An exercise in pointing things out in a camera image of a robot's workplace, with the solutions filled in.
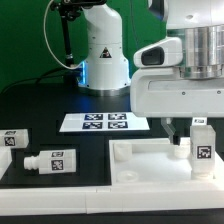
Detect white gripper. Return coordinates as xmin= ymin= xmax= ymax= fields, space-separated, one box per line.
xmin=130 ymin=67 xmax=224 ymax=144

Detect white square tabletop tray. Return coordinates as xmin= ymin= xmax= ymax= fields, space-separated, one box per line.
xmin=108 ymin=137 xmax=224 ymax=188

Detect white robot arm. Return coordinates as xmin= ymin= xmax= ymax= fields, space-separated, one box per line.
xmin=84 ymin=0 xmax=224 ymax=122

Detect white sheet with tags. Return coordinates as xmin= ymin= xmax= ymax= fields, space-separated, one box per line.
xmin=60 ymin=112 xmax=149 ymax=132

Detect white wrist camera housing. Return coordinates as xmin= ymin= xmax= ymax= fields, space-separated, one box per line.
xmin=133 ymin=37 xmax=183 ymax=68

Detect white front fence rail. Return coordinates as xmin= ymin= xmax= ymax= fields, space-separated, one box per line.
xmin=0 ymin=180 xmax=224 ymax=216

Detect white fence rail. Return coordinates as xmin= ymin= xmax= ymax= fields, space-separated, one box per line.
xmin=0 ymin=180 xmax=224 ymax=216
xmin=0 ymin=147 xmax=12 ymax=180

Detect black cables on table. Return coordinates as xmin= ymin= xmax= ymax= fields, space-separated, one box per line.
xmin=0 ymin=67 xmax=81 ymax=95

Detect black camera stand pole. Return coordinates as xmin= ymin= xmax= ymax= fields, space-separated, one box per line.
xmin=50 ymin=0 xmax=81 ymax=88

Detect white cable loop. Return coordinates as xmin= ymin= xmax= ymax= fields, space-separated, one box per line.
xmin=43 ymin=0 xmax=84 ymax=71

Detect white left fence rail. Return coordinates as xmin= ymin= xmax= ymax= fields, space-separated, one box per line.
xmin=0 ymin=147 xmax=12 ymax=180

